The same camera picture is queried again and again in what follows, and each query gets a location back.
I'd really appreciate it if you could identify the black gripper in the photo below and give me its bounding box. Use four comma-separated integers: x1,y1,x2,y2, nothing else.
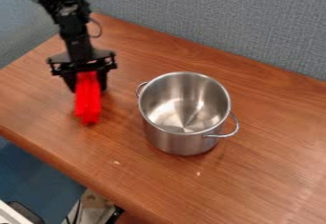
46,17,117,92

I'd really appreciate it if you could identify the red rectangular block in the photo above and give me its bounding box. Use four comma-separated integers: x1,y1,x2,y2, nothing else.
73,71,100,125

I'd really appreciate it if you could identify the stainless steel pot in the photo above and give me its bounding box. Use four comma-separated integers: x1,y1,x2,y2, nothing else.
136,71,239,155

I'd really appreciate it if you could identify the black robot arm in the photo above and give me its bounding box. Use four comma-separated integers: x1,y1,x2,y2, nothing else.
33,0,117,92

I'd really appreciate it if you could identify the white object at corner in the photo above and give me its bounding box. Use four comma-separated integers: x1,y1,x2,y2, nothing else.
0,200,29,224

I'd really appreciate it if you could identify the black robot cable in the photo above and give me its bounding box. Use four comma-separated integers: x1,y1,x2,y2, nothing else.
86,17,104,39

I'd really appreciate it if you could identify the black table leg frame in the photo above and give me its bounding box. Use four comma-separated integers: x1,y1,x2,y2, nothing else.
62,201,124,224

